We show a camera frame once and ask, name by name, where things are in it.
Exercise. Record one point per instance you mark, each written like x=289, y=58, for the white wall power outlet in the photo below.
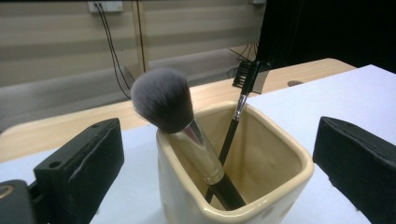
x=106, y=5

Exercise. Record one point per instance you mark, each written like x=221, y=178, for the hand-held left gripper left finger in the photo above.
x=81, y=168

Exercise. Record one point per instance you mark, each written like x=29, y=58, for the fluffy powder makeup brush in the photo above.
x=163, y=98

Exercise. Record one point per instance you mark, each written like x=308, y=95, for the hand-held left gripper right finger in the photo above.
x=364, y=165

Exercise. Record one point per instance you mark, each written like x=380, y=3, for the black curtain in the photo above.
x=330, y=31

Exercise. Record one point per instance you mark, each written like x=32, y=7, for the white table mat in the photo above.
x=342, y=99

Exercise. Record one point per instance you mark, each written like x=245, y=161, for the cream ceramic square cup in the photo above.
x=267, y=165

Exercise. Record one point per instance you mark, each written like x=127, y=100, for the black brow comb brush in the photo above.
x=247, y=81

